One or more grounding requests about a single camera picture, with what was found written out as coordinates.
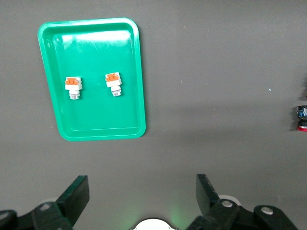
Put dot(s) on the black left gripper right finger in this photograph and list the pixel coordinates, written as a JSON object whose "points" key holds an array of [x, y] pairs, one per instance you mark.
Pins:
{"points": [[206, 196]]}

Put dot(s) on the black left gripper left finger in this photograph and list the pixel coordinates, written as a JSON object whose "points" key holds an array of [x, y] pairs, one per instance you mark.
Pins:
{"points": [[74, 198]]}

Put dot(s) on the white button with orange clip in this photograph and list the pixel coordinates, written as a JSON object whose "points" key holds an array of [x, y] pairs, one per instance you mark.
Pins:
{"points": [[73, 86], [114, 82]]}

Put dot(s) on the green plastic tray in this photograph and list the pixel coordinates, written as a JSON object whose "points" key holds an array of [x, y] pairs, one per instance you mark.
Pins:
{"points": [[96, 112]]}

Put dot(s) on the red mushroom push button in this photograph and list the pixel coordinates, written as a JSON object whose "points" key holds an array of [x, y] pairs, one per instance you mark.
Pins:
{"points": [[302, 112], [305, 92]]}

